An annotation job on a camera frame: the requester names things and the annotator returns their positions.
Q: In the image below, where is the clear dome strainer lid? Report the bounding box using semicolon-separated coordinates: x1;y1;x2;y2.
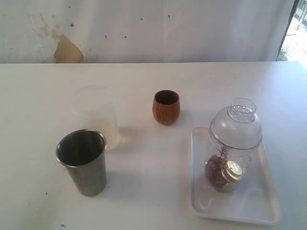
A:
210;98;262;150

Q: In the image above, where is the white backdrop sheet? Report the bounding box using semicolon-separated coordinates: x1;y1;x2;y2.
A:
0;0;295;63

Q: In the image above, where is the white rectangular tray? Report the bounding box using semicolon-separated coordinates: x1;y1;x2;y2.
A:
189;127;282;226

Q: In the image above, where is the brown wooden cup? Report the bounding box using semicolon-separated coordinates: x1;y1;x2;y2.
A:
152;90;180;125

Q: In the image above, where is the clear plastic container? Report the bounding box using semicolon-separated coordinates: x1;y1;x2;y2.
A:
71;84;120;151

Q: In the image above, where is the clear plastic shaker cup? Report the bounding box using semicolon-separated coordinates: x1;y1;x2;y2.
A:
204;138;259;192

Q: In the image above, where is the stainless steel cup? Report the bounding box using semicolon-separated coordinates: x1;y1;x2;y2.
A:
56;129;107;197

